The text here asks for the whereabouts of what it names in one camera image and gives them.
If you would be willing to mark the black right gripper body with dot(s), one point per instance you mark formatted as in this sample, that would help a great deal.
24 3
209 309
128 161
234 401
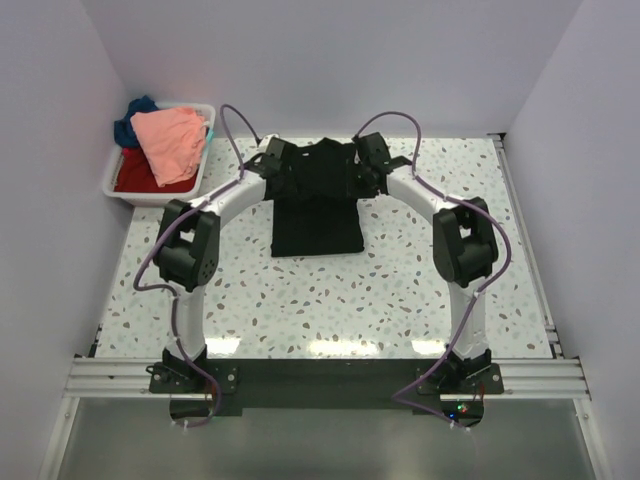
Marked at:
357 184

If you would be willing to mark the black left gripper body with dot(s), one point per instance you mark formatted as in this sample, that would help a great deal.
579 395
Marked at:
287 175

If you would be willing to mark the black t shirt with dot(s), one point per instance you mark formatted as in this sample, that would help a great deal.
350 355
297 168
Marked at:
319 221

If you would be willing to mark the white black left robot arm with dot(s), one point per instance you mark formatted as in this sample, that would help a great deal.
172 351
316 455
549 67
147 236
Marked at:
188 245

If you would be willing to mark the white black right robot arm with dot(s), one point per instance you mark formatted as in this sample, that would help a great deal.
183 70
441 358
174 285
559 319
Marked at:
464 247

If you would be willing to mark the salmon pink t shirt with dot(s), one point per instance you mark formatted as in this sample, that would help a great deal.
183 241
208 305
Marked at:
173 141

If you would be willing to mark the white plastic laundry basket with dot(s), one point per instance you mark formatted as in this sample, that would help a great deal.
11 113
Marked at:
143 199

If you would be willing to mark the red t shirt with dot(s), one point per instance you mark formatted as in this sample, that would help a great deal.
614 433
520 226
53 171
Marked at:
135 176

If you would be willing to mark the blue t shirt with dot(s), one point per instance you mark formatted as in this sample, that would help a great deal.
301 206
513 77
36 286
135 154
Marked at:
123 132

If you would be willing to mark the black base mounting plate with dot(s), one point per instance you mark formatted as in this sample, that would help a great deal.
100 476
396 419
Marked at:
468 411

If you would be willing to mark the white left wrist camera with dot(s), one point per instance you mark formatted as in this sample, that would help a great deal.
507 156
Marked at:
267 138

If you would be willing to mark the aluminium right side rail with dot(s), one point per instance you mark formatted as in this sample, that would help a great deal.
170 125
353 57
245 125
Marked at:
552 334

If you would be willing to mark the aluminium front rail frame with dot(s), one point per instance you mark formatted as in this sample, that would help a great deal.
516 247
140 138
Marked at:
553 379

